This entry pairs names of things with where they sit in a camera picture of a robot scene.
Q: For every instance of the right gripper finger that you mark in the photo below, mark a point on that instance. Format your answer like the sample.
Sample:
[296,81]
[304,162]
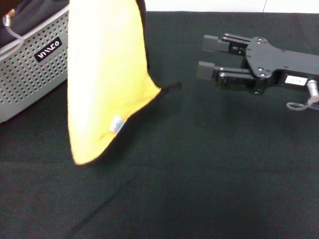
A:
[210,42]
[205,69]

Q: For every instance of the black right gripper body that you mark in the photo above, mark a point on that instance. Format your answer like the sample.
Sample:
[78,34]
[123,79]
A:
[274,64]

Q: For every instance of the yellow towel with black trim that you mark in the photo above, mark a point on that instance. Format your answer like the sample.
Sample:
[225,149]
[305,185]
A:
[104,74]

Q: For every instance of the black tablecloth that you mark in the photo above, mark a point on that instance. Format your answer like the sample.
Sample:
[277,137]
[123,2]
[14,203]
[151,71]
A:
[199,174]

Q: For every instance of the grey perforated storage box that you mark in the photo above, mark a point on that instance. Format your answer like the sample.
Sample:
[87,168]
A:
[30,82]

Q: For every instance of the dark cloth pile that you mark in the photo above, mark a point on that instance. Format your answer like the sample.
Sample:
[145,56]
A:
[37,17]

